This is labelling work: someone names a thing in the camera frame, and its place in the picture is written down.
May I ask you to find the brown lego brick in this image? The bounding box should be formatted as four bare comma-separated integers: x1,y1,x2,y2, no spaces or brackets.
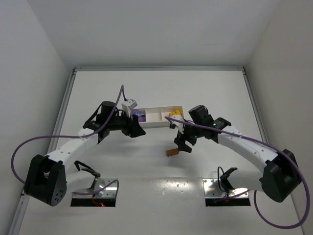
166,148,179,157

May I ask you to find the yellow rounded lego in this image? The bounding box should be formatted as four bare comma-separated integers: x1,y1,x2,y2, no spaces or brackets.
169,109,183,118

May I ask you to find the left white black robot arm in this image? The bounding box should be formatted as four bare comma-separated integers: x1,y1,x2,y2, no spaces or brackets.
24,99,146,206

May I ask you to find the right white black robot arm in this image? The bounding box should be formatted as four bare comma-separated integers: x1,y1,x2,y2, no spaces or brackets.
169,105,301,203

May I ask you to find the white three-compartment tray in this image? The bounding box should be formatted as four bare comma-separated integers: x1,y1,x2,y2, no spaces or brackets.
131,106,184,128

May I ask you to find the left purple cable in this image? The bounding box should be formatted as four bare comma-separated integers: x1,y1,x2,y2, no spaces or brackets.
11,85,119,195

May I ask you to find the purple cable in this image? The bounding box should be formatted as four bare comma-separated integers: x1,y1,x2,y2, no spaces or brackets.
11,85,119,195
165,116,310,229

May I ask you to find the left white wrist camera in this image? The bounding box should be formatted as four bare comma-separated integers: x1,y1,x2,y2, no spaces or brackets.
121,99,137,117

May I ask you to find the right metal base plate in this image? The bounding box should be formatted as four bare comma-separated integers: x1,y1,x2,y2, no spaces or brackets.
203,178,249,199

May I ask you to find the metal base plate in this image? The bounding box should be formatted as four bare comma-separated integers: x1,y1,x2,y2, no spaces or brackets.
72,178,119,198
203,178,249,199

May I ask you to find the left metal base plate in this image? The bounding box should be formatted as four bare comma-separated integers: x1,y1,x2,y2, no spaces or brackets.
72,178,119,198

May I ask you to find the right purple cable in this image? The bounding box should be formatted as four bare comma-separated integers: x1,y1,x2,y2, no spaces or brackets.
165,116,310,229

